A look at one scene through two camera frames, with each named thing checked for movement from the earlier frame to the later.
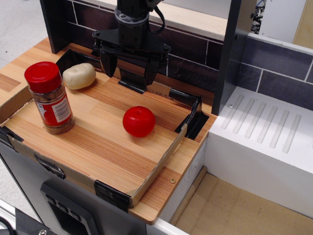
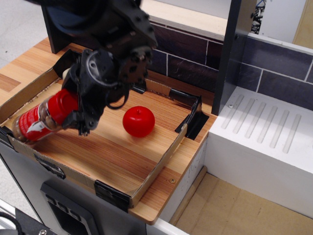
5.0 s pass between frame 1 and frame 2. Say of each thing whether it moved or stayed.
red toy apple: stayed
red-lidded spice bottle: moved
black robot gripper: moved
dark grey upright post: stayed
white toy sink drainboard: stayed
